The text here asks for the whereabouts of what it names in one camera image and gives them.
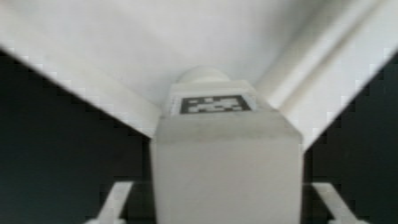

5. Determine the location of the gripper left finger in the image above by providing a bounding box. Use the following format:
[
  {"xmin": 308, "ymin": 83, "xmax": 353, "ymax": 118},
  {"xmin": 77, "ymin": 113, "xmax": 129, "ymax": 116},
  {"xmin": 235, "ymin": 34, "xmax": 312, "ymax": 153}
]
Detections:
[{"xmin": 84, "ymin": 181, "xmax": 134, "ymax": 224}]

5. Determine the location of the white square table top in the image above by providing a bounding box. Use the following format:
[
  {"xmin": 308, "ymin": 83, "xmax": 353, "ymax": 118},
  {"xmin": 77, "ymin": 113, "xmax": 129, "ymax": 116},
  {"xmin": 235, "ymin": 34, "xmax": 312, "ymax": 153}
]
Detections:
[{"xmin": 0, "ymin": 0, "xmax": 398, "ymax": 142}]

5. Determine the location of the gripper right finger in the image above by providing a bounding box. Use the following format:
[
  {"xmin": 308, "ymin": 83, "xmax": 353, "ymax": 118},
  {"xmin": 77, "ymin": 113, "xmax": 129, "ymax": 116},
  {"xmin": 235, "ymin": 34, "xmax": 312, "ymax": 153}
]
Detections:
[{"xmin": 312, "ymin": 182, "xmax": 369, "ymax": 224}]

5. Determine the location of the white table leg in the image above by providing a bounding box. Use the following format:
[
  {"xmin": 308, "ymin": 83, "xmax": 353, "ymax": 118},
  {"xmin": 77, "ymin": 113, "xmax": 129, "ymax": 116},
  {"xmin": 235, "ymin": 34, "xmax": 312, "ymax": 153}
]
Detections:
[{"xmin": 152, "ymin": 67, "xmax": 305, "ymax": 224}]

